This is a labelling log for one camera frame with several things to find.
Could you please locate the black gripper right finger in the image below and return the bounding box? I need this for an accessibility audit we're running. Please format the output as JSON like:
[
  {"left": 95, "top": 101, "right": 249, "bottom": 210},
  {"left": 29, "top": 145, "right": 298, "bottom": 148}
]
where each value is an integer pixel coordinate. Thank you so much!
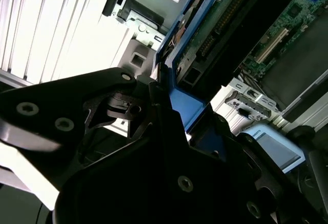
[{"left": 210, "top": 108, "right": 322, "bottom": 224}]

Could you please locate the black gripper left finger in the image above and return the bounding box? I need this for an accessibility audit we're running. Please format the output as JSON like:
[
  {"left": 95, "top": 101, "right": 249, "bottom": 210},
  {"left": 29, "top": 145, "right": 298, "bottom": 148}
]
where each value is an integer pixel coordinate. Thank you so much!
[{"left": 0, "top": 66, "right": 191, "bottom": 211}]

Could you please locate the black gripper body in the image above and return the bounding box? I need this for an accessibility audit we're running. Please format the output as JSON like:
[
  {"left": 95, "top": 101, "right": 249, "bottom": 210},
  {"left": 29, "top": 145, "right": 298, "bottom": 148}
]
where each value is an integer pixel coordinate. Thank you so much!
[{"left": 52, "top": 136, "right": 278, "bottom": 224}]

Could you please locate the hard disk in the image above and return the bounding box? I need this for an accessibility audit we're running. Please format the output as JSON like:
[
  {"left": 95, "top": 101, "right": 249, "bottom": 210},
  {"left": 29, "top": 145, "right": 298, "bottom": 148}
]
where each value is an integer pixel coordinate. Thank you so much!
[{"left": 153, "top": 0, "right": 299, "bottom": 163}]

